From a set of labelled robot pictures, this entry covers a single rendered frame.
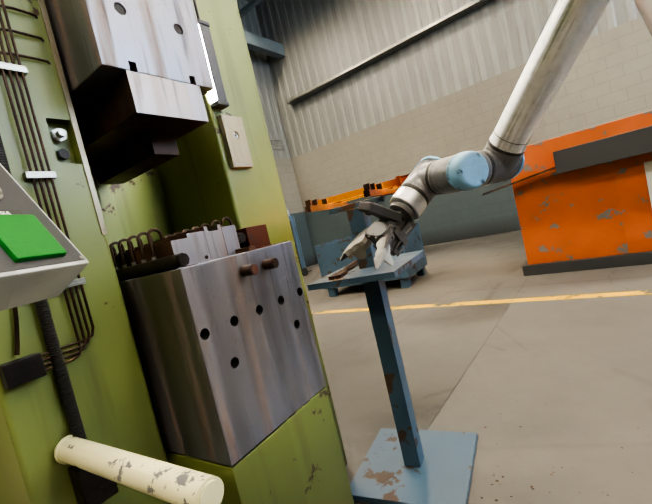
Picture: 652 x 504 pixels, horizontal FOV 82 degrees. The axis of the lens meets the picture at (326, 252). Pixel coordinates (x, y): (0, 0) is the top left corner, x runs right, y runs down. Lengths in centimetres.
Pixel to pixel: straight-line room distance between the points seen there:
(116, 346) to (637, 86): 808
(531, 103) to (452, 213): 770
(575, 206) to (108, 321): 386
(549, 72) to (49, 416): 122
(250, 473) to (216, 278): 45
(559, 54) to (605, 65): 738
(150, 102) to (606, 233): 384
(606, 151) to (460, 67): 525
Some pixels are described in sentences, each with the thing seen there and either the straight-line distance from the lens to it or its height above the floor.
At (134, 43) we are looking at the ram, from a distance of 107.
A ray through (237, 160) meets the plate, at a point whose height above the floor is 121.
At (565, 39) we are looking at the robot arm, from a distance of 97.
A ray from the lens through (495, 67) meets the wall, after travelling 861.
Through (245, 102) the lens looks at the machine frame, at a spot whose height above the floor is 142.
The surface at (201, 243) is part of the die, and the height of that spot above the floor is 96.
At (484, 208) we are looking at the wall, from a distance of 847.
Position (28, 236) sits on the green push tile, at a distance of 63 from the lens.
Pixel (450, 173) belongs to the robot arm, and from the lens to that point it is 96.
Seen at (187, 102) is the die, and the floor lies 131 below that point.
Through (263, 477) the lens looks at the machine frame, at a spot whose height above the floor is 39.
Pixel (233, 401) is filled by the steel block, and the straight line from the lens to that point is 94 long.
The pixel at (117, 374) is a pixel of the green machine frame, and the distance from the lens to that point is 101.
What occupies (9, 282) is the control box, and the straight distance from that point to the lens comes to 59.
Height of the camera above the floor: 93
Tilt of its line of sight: 4 degrees down
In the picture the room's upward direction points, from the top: 13 degrees counter-clockwise
